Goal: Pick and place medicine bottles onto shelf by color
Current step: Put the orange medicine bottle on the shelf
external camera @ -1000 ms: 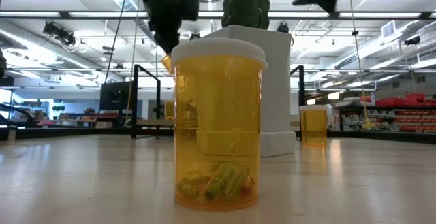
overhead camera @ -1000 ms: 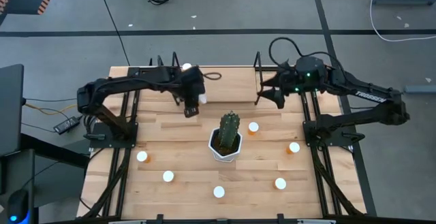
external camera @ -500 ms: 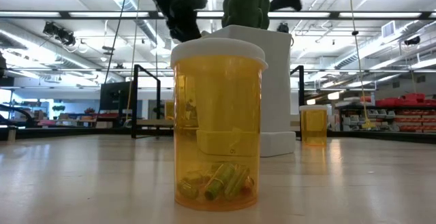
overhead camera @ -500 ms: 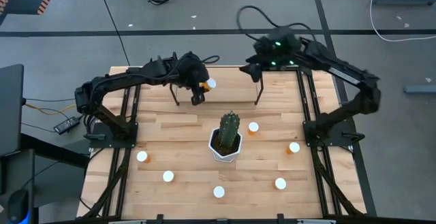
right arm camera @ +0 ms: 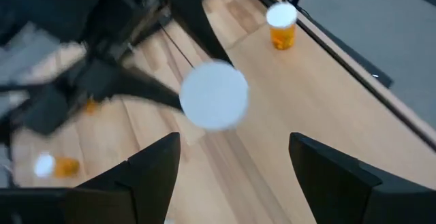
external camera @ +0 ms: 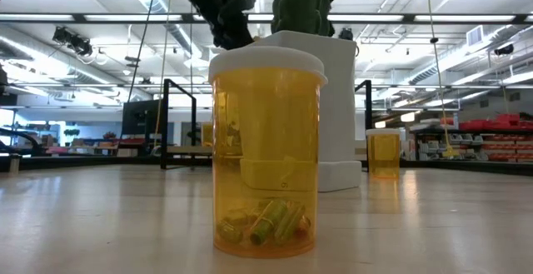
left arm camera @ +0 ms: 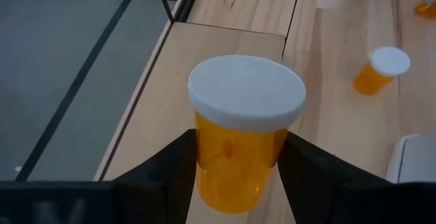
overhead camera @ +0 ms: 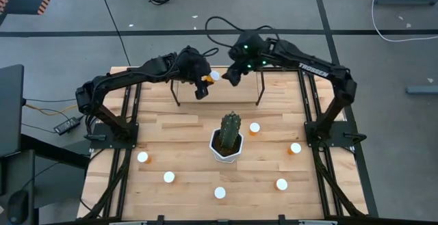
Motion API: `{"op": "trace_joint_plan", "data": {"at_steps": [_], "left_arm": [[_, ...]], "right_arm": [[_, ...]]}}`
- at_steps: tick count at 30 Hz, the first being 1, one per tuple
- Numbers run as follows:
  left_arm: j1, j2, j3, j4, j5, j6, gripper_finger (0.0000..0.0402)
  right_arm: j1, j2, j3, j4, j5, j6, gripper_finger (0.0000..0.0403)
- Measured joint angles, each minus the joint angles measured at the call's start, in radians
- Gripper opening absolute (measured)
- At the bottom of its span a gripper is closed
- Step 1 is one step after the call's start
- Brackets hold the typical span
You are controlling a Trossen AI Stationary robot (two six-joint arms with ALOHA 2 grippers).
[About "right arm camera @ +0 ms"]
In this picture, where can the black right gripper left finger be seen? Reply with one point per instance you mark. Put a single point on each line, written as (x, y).
(146, 183)

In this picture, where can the orange pill bottle white cap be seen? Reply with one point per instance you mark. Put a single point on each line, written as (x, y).
(282, 16)
(91, 107)
(66, 167)
(214, 94)

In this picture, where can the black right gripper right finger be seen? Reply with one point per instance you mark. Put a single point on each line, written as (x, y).
(340, 190)

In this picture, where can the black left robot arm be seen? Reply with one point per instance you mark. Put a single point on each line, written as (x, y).
(51, 2)

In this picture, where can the black metal table frame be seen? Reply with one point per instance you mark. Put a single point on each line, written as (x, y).
(327, 43)

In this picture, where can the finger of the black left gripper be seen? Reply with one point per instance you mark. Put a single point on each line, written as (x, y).
(195, 19)
(136, 86)

